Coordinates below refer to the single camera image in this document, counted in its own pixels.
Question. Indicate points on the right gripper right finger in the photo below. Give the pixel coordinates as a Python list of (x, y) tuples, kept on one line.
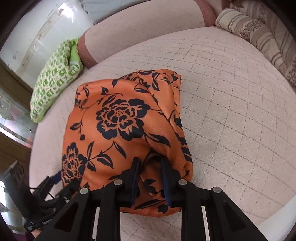
[(206, 214)]

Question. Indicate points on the person's left hand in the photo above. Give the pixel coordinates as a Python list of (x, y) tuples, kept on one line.
[(36, 232)]

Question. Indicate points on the orange black floral garment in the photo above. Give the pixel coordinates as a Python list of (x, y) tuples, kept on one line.
[(117, 121)]

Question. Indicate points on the pink bolster pillow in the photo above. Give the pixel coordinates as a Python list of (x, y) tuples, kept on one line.
[(140, 23)]

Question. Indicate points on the beige striped patterned blanket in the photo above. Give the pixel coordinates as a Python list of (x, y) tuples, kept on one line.
[(256, 23)]

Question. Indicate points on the grey blue pillow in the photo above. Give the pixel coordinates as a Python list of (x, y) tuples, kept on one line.
[(99, 10)]

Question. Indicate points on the wooden mirrored wardrobe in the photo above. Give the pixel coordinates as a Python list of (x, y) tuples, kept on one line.
[(17, 130)]

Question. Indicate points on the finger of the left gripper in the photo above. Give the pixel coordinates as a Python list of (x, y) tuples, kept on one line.
[(69, 190), (47, 184)]

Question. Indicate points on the green white patterned pillow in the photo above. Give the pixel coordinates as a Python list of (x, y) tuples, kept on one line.
[(62, 68)]

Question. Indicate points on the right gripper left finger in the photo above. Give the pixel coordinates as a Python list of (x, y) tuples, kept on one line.
[(98, 208)]

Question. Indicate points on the pink quilted mattress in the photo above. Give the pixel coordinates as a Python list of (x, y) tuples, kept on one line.
[(237, 113)]

